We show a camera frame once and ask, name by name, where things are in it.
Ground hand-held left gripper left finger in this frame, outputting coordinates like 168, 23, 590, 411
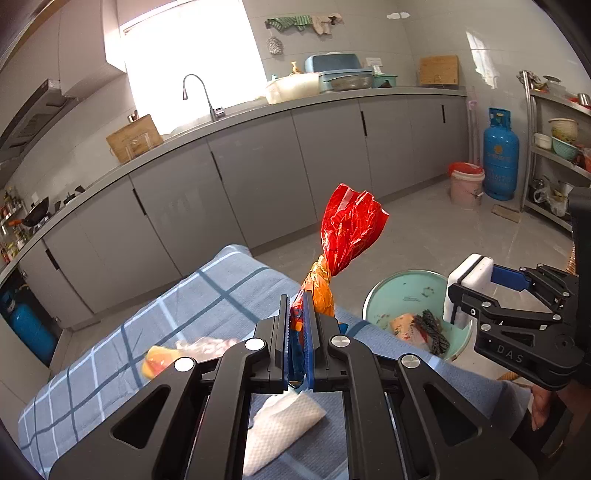
48, 294, 296, 480

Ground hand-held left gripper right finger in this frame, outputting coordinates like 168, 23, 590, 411
302, 291, 539, 480

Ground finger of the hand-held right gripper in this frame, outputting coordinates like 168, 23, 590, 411
448, 281, 563, 332
491, 263, 579, 315

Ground white sponge block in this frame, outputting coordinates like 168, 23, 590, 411
442, 253, 495, 329

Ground black mesh scrubber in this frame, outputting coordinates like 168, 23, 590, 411
413, 310, 451, 356

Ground green plastic basin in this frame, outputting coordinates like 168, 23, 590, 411
362, 270, 474, 361

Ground red plastic bag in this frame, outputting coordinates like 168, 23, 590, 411
298, 183, 390, 324

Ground person's right hand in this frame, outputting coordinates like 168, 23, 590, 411
530, 385, 571, 433

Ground white paper tissue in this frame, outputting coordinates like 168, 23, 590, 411
243, 392, 327, 477

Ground pink bucket with red liner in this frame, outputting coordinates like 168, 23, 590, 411
448, 161, 486, 207

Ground tall blue gas cylinder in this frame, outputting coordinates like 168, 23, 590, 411
482, 107, 520, 201

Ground clear orange plastic wrapper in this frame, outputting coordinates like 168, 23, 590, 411
141, 336, 243, 380

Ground metal shelf rack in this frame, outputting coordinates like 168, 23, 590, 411
517, 69, 591, 232

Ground blue checked tablecloth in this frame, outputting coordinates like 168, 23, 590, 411
18, 244, 532, 480

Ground grey kitchen base cabinets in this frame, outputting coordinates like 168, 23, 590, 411
0, 85, 469, 370

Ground plain wooden cutting board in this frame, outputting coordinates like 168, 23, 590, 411
418, 55, 461, 87

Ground wooden cutting board with holder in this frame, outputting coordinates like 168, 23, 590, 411
105, 114, 164, 163

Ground steel gooseneck faucet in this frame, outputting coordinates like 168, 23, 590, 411
181, 74, 226, 121

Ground steel basin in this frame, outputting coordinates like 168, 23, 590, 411
329, 74, 374, 90

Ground small blue gas cylinder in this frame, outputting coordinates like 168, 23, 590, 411
0, 286, 58, 367

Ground white plastic container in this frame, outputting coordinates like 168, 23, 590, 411
265, 74, 320, 104

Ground black wok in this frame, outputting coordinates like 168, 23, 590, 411
21, 198, 51, 228

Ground blue dish drainer box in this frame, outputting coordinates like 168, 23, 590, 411
304, 53, 375, 93

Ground spice rack with bottles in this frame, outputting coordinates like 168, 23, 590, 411
0, 187, 26, 264

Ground bright window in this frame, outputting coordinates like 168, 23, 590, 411
122, 0, 269, 134

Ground beige gloves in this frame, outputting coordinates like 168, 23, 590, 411
309, 13, 345, 35

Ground green striped cloth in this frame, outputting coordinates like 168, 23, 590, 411
265, 15, 312, 33

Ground grey range hood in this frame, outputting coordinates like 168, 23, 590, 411
0, 78, 79, 160

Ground grey upper cabinets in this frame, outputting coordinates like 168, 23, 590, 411
0, 0, 127, 93

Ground pink mop handle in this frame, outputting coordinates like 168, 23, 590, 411
468, 88, 478, 162

